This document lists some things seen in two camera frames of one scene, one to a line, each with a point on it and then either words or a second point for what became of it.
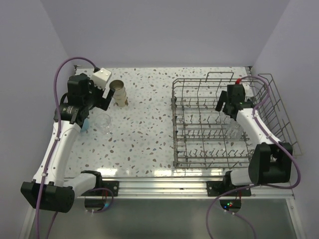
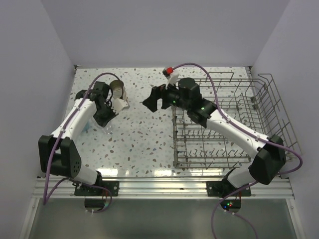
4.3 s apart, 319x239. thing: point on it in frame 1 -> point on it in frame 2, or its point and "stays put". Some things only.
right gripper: (223, 98) -> (158, 92)
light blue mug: (85, 126) stays put
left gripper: (99, 91) -> (103, 122)
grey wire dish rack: (205, 138) stays put
